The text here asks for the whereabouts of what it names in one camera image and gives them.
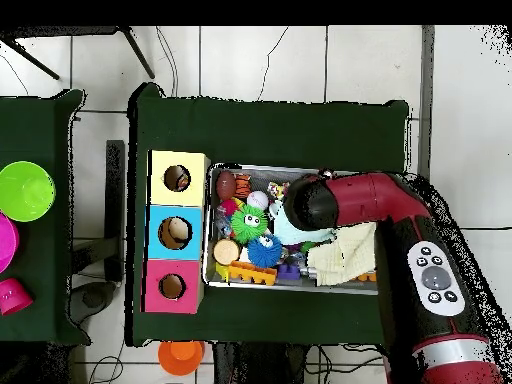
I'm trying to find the blue spiky toy with eyes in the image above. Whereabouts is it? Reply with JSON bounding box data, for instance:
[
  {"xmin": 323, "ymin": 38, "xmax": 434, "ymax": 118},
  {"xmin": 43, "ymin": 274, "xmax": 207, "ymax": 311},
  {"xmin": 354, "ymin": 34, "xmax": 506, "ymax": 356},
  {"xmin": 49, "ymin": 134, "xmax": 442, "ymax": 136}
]
[{"xmin": 246, "ymin": 234, "xmax": 284, "ymax": 268}]

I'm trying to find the multicolour patterned cloth scrap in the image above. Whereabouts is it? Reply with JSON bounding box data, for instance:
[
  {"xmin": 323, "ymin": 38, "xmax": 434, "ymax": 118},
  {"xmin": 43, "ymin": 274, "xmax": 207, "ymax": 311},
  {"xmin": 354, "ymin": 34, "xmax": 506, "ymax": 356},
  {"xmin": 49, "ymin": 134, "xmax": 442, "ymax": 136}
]
[{"xmin": 174, "ymin": 170, "xmax": 192, "ymax": 192}]

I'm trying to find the clear mesh bin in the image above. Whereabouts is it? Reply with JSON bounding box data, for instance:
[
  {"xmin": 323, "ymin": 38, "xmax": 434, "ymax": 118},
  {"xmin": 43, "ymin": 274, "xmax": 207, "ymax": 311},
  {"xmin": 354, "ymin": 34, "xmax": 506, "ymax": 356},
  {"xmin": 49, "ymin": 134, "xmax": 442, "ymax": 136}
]
[{"xmin": 201, "ymin": 162, "xmax": 404, "ymax": 296}]

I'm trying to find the wooden box with three holes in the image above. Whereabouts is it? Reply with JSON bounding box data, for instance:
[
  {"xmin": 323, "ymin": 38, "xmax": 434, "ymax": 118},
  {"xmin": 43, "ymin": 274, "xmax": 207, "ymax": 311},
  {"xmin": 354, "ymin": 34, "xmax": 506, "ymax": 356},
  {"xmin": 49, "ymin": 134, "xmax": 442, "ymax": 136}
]
[{"xmin": 140, "ymin": 149, "xmax": 212, "ymax": 314}]

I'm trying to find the white toy baseball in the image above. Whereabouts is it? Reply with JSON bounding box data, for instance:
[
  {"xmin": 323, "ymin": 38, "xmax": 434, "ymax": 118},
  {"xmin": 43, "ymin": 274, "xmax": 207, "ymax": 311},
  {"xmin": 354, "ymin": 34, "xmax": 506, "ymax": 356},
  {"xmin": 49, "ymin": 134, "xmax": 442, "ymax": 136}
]
[{"xmin": 246, "ymin": 190, "xmax": 270, "ymax": 211}]

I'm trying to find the green spiky toy with eyes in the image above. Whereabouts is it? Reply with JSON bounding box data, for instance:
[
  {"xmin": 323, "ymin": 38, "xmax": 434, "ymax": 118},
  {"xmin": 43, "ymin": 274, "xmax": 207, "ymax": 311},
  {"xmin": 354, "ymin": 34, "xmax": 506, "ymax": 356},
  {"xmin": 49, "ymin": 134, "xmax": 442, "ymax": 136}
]
[{"xmin": 230, "ymin": 204, "xmax": 268, "ymax": 245}]

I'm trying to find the light blue cloth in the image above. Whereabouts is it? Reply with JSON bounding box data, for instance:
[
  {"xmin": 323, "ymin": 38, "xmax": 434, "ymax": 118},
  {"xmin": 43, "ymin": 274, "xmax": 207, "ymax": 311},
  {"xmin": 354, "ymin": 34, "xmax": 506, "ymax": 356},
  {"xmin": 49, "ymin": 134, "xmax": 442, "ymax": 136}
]
[{"xmin": 269, "ymin": 199, "xmax": 336, "ymax": 246}]

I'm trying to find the brown toy football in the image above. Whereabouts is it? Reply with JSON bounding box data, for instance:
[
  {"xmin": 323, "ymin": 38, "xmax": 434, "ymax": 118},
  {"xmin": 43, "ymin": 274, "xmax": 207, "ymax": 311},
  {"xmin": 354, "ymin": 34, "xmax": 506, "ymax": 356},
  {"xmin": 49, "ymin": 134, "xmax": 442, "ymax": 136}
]
[{"xmin": 216, "ymin": 170, "xmax": 238, "ymax": 201}]

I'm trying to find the orange toothed toy block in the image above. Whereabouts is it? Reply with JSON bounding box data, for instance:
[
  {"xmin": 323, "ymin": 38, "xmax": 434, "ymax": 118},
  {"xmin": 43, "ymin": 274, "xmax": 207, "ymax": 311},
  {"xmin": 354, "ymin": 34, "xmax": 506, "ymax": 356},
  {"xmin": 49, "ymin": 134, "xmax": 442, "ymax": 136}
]
[{"xmin": 227, "ymin": 260, "xmax": 278, "ymax": 287}]

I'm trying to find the dark green table cloth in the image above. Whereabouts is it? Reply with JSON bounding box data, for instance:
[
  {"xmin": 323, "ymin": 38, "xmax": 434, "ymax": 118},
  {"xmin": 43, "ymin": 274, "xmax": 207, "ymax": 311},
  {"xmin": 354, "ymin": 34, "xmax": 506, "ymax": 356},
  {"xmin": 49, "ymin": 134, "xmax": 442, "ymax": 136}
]
[
  {"xmin": 125, "ymin": 81, "xmax": 411, "ymax": 353},
  {"xmin": 0, "ymin": 88, "xmax": 91, "ymax": 347}
]

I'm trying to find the cream cloth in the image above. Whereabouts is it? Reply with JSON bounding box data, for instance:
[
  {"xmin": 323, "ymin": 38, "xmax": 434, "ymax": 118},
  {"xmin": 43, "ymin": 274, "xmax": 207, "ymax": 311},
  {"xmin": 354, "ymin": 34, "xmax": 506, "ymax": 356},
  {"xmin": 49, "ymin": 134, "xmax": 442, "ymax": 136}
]
[{"xmin": 306, "ymin": 221, "xmax": 377, "ymax": 287}]

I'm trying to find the black flat stand bar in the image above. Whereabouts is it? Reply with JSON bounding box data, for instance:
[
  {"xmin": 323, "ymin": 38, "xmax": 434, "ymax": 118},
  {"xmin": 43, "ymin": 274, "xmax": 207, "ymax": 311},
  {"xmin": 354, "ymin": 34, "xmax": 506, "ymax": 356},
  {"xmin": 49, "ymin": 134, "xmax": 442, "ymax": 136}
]
[{"xmin": 104, "ymin": 139, "xmax": 126, "ymax": 283}]

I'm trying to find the orange plastic cup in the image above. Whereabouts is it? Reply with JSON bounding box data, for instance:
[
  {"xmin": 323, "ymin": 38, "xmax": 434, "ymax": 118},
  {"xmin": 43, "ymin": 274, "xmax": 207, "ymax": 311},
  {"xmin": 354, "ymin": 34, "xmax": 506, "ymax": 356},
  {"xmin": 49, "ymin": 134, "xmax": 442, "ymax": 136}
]
[{"xmin": 157, "ymin": 340, "xmax": 206, "ymax": 376}]

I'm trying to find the grey round stand base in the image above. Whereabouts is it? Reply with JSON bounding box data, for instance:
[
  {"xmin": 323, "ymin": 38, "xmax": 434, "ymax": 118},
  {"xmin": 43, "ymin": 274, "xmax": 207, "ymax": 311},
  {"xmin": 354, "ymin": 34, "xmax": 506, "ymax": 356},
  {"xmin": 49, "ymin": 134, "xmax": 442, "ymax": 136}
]
[{"xmin": 69, "ymin": 281, "xmax": 118, "ymax": 325}]

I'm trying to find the black tripod stand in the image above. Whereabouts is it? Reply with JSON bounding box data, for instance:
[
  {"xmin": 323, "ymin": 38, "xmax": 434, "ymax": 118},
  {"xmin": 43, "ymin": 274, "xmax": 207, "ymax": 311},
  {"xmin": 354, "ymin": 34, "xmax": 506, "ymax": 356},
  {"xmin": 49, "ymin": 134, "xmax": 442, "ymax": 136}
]
[{"xmin": 0, "ymin": 25, "xmax": 156, "ymax": 81}]

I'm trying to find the lime green plastic bowl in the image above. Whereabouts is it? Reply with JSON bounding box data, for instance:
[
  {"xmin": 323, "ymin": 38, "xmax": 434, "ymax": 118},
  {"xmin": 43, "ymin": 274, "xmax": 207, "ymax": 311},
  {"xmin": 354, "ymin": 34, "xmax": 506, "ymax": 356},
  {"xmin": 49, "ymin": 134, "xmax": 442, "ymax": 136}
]
[{"xmin": 0, "ymin": 160, "xmax": 57, "ymax": 222}]

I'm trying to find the magenta plastic bowl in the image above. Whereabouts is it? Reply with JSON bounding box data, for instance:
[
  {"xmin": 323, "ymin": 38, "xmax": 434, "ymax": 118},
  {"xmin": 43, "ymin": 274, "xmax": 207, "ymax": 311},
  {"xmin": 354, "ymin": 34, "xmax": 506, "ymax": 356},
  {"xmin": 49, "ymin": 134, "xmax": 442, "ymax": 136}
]
[{"xmin": 0, "ymin": 213, "xmax": 20, "ymax": 274}]

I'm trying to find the pink-red plastic cup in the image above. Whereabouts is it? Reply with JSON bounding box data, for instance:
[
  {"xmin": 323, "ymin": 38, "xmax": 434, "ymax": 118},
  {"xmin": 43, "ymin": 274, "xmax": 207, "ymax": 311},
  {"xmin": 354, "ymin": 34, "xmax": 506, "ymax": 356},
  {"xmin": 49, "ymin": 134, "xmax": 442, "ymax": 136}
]
[{"xmin": 0, "ymin": 277, "xmax": 34, "ymax": 316}]

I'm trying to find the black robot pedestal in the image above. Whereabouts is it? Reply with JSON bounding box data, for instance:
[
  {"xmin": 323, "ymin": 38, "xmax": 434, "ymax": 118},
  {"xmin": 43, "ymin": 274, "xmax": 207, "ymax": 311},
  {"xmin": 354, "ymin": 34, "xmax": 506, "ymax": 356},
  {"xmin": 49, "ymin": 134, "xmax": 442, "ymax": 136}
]
[{"xmin": 211, "ymin": 341, "xmax": 311, "ymax": 384}]

